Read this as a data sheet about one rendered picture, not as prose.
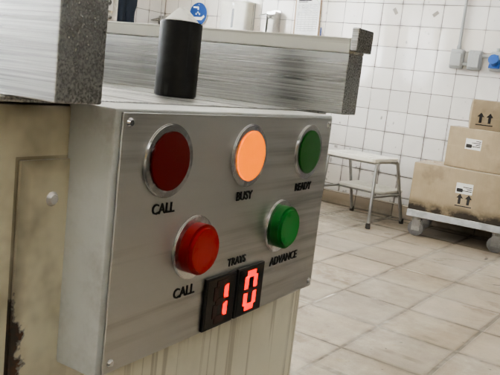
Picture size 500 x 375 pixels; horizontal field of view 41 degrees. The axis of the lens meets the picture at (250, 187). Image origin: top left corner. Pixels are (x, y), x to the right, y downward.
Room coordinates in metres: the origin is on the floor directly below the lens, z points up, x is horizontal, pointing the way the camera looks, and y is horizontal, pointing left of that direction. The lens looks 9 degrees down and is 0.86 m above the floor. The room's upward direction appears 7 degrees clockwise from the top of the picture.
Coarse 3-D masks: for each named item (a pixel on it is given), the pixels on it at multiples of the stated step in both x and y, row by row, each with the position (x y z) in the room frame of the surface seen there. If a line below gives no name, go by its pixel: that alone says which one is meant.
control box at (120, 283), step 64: (128, 128) 0.32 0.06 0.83; (192, 128) 0.36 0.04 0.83; (256, 128) 0.42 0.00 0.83; (320, 128) 0.50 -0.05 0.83; (128, 192) 0.32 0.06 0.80; (192, 192) 0.37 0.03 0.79; (256, 192) 0.43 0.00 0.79; (320, 192) 0.51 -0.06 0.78; (64, 256) 0.33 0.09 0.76; (128, 256) 0.33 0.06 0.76; (256, 256) 0.44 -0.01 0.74; (64, 320) 0.33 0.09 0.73; (128, 320) 0.33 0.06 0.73; (192, 320) 0.38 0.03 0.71
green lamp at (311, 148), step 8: (312, 136) 0.48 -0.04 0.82; (304, 144) 0.47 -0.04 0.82; (312, 144) 0.48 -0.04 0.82; (320, 144) 0.49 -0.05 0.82; (304, 152) 0.47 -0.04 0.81; (312, 152) 0.49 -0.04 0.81; (304, 160) 0.48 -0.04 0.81; (312, 160) 0.49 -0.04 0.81; (304, 168) 0.48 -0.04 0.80; (312, 168) 0.49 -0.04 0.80
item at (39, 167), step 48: (192, 48) 0.49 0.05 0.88; (0, 96) 0.29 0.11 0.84; (144, 96) 0.45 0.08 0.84; (192, 96) 0.50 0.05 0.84; (0, 144) 0.30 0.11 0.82; (48, 144) 0.32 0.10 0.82; (0, 192) 0.30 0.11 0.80; (48, 192) 0.32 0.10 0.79; (0, 240) 0.30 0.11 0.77; (48, 240) 0.32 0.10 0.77; (0, 288) 0.30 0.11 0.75; (48, 288) 0.32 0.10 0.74; (0, 336) 0.30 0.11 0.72; (48, 336) 0.32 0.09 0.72; (192, 336) 0.43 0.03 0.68; (240, 336) 0.49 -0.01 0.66; (288, 336) 0.56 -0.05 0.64
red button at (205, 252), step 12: (192, 228) 0.36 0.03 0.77; (204, 228) 0.37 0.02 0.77; (192, 240) 0.36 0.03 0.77; (204, 240) 0.37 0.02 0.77; (216, 240) 0.38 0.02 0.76; (180, 252) 0.36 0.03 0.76; (192, 252) 0.36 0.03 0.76; (204, 252) 0.37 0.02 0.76; (216, 252) 0.38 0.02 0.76; (180, 264) 0.36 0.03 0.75; (192, 264) 0.36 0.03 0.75; (204, 264) 0.37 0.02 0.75
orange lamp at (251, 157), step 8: (248, 136) 0.41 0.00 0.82; (256, 136) 0.42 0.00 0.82; (240, 144) 0.40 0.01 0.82; (248, 144) 0.41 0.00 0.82; (256, 144) 0.42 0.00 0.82; (264, 144) 0.43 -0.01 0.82; (240, 152) 0.40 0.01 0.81; (248, 152) 0.41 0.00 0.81; (256, 152) 0.42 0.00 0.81; (264, 152) 0.43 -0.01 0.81; (240, 160) 0.40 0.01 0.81; (248, 160) 0.41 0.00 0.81; (256, 160) 0.42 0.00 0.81; (240, 168) 0.40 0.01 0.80; (248, 168) 0.41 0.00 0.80; (256, 168) 0.42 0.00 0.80; (248, 176) 0.41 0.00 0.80
